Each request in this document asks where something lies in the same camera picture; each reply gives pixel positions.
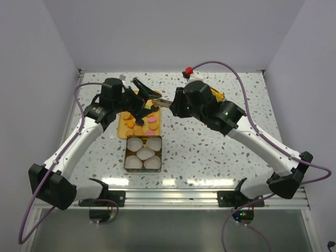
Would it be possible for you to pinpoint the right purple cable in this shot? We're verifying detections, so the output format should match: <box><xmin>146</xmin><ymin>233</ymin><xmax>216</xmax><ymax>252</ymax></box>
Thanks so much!
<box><xmin>191</xmin><ymin>60</ymin><xmax>332</xmax><ymax>252</ymax></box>

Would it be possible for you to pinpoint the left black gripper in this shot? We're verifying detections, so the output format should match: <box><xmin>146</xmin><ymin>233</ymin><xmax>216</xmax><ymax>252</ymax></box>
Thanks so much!
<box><xmin>113</xmin><ymin>78</ymin><xmax>161</xmax><ymax>121</ymax></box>

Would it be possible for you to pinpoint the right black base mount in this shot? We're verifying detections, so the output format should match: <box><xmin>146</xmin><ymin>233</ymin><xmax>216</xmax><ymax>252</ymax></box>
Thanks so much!
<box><xmin>217</xmin><ymin>191</ymin><xmax>265</xmax><ymax>208</ymax></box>

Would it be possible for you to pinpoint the white paper cup top right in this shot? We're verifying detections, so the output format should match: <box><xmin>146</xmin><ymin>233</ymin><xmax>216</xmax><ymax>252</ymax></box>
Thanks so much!
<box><xmin>146</xmin><ymin>137</ymin><xmax>162</xmax><ymax>152</ymax></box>

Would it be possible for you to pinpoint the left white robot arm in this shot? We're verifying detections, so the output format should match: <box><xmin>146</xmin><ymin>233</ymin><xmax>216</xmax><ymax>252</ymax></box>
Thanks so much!
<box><xmin>28</xmin><ymin>78</ymin><xmax>162</xmax><ymax>210</ymax></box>

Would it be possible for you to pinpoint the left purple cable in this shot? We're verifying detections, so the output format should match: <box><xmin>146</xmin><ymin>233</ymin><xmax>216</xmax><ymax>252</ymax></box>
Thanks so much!
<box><xmin>17</xmin><ymin>82</ymin><xmax>106</xmax><ymax>245</ymax></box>

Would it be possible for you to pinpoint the black sandwich cookie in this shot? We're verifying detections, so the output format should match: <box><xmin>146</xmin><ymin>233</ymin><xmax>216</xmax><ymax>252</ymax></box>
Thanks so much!
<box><xmin>135</xmin><ymin>119</ymin><xmax>144</xmax><ymax>127</ymax></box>
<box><xmin>151</xmin><ymin>105</ymin><xmax>160</xmax><ymax>112</ymax></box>

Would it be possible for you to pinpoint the white paper cup bottom left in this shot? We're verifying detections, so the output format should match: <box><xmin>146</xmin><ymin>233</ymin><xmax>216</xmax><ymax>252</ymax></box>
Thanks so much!
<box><xmin>124</xmin><ymin>155</ymin><xmax>143</xmax><ymax>170</ymax></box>

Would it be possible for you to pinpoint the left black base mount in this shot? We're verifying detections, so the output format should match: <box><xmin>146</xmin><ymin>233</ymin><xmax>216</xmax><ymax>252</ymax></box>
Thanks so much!
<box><xmin>78</xmin><ymin>191</ymin><xmax>126</xmax><ymax>207</ymax></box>

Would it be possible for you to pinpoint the white paper cup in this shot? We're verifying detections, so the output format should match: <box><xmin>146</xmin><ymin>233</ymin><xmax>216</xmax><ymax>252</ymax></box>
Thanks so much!
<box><xmin>136</xmin><ymin>147</ymin><xmax>155</xmax><ymax>161</ymax></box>
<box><xmin>127</xmin><ymin>138</ymin><xmax>143</xmax><ymax>152</ymax></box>
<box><xmin>124</xmin><ymin>155</ymin><xmax>143</xmax><ymax>170</ymax></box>
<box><xmin>144</xmin><ymin>156</ymin><xmax>161</xmax><ymax>170</ymax></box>
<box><xmin>146</xmin><ymin>137</ymin><xmax>162</xmax><ymax>152</ymax></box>

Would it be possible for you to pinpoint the white paper cup centre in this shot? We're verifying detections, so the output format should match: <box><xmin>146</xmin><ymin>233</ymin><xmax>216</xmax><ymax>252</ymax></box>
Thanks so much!
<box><xmin>136</xmin><ymin>147</ymin><xmax>155</xmax><ymax>161</ymax></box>

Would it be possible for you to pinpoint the white paper cup top left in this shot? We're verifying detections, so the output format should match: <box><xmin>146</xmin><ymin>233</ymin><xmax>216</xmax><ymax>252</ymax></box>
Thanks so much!
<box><xmin>127</xmin><ymin>138</ymin><xmax>143</xmax><ymax>152</ymax></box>

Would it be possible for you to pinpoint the aluminium rail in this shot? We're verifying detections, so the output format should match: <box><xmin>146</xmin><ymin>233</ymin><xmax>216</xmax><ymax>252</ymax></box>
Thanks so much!
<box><xmin>36</xmin><ymin>187</ymin><xmax>310</xmax><ymax>211</ymax></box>

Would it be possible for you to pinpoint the purple cable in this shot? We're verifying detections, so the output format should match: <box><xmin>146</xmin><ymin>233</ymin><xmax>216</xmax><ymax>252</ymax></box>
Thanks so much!
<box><xmin>191</xmin><ymin>60</ymin><xmax>332</xmax><ymax>252</ymax></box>
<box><xmin>17</xmin><ymin>82</ymin><xmax>106</xmax><ymax>245</ymax></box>

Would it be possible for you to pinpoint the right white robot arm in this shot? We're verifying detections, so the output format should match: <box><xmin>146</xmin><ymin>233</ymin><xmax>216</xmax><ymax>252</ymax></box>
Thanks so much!
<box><xmin>170</xmin><ymin>80</ymin><xmax>313</xmax><ymax>207</ymax></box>

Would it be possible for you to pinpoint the orange round cookie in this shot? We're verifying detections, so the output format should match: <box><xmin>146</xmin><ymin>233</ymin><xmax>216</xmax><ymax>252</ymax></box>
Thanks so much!
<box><xmin>149</xmin><ymin>122</ymin><xmax>159</xmax><ymax>131</ymax></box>

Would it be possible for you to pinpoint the yellow plastic tray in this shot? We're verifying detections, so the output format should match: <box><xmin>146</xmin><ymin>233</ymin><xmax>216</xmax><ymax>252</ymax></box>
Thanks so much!
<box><xmin>117</xmin><ymin>100</ymin><xmax>161</xmax><ymax>139</ymax></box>

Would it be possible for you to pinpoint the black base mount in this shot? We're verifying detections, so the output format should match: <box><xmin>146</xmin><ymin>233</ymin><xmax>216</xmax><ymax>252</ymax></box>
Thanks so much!
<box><xmin>78</xmin><ymin>191</ymin><xmax>126</xmax><ymax>207</ymax></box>
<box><xmin>217</xmin><ymin>191</ymin><xmax>265</xmax><ymax>208</ymax></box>

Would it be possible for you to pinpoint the pink round cookie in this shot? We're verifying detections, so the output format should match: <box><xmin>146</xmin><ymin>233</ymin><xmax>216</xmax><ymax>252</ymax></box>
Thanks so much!
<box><xmin>145</xmin><ymin>130</ymin><xmax>155</xmax><ymax>136</ymax></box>
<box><xmin>148</xmin><ymin>116</ymin><xmax>157</xmax><ymax>123</ymax></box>

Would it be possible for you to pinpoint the gold tin lid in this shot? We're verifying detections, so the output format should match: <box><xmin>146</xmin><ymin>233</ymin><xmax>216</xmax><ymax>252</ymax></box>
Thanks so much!
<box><xmin>210</xmin><ymin>87</ymin><xmax>225</xmax><ymax>102</ymax></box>

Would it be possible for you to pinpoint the green gold cookie tin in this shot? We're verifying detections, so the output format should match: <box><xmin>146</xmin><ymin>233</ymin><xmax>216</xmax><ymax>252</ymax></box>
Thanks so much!
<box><xmin>123</xmin><ymin>135</ymin><xmax>162</xmax><ymax>173</ymax></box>

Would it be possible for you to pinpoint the white paper cup bottom right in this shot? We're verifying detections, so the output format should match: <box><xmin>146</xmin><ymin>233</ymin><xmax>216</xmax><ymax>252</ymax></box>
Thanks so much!
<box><xmin>144</xmin><ymin>156</ymin><xmax>161</xmax><ymax>170</ymax></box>

